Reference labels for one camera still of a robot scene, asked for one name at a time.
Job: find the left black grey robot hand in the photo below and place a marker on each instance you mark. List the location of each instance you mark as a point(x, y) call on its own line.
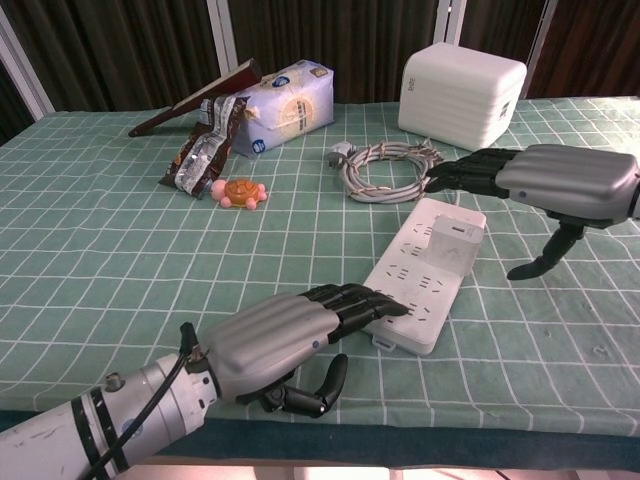
point(270, 330)

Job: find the brown foil snack bag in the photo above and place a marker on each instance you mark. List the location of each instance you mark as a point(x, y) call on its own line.
point(200, 160)

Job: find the white plug adapter cube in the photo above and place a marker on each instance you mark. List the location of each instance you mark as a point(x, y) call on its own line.
point(452, 247)

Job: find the blue white rice bag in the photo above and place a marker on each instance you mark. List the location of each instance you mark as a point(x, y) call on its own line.
point(295, 110)

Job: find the dark brown chocolate bar box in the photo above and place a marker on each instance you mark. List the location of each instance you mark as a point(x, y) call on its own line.
point(200, 97)

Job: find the orange pink turtle toy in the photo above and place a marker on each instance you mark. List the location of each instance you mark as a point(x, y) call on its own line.
point(240, 193)

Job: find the white partition frame post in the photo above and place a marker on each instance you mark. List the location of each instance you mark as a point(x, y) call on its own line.
point(222, 35)
point(450, 20)
point(542, 45)
point(25, 65)

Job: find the green checked tablecloth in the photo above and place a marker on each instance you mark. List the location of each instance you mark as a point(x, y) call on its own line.
point(125, 250)

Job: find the white power strip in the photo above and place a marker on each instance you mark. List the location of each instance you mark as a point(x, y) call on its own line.
point(425, 300)

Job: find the white cube appliance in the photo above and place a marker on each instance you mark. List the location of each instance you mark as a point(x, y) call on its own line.
point(450, 95)

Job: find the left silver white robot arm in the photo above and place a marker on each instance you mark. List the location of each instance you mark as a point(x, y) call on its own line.
point(100, 425)

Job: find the right black grey robot hand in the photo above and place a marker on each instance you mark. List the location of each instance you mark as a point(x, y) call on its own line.
point(570, 180)

